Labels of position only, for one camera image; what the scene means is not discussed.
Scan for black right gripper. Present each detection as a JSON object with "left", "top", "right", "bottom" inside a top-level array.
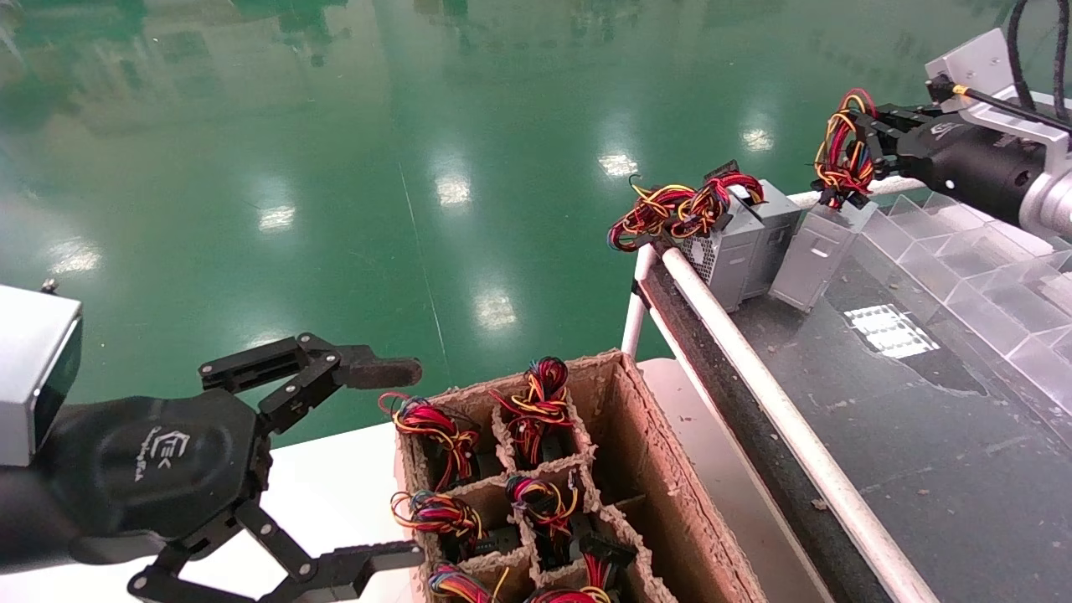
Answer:
[{"left": 866, "top": 105, "right": 1049, "bottom": 226}]

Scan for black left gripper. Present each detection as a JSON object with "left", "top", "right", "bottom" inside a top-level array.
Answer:
[{"left": 38, "top": 332, "right": 426, "bottom": 603}]

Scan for carried grey power supply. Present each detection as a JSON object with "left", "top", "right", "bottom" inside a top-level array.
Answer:
[{"left": 768, "top": 87, "right": 881, "bottom": 314}]

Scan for clear acrylic divider tray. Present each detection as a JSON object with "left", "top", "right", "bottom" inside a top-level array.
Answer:
[{"left": 861, "top": 193, "right": 1072, "bottom": 413}]

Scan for white pipe leg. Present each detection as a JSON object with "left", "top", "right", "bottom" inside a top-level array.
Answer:
[{"left": 621, "top": 244, "right": 659, "bottom": 358}]

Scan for brown cardboard divider box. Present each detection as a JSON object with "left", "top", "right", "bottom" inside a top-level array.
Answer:
[{"left": 395, "top": 350, "right": 767, "bottom": 603}]

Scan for thin black camera cable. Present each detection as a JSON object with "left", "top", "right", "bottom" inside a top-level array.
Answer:
[{"left": 925, "top": 74, "right": 1072, "bottom": 132}]

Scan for power supply with coloured wires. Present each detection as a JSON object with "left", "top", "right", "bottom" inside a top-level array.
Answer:
[
  {"left": 428, "top": 563, "right": 512, "bottom": 603},
  {"left": 491, "top": 357, "right": 580, "bottom": 466},
  {"left": 528, "top": 531, "right": 639, "bottom": 603},
  {"left": 390, "top": 489, "right": 489, "bottom": 559},
  {"left": 507, "top": 474, "right": 584, "bottom": 564},
  {"left": 378, "top": 390, "right": 483, "bottom": 492}
]

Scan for black braided cable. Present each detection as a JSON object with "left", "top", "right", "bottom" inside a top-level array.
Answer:
[
  {"left": 1053, "top": 0, "right": 1072, "bottom": 100},
  {"left": 1007, "top": 0, "right": 1038, "bottom": 91}
]

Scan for grey power supply with wires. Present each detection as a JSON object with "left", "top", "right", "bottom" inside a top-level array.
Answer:
[{"left": 609, "top": 184, "right": 768, "bottom": 313}]

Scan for long white pipe rail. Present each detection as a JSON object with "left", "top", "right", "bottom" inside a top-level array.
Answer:
[{"left": 660, "top": 247, "right": 941, "bottom": 603}]

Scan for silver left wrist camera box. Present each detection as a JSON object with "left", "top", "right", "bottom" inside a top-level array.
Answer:
[{"left": 0, "top": 283, "right": 84, "bottom": 468}]

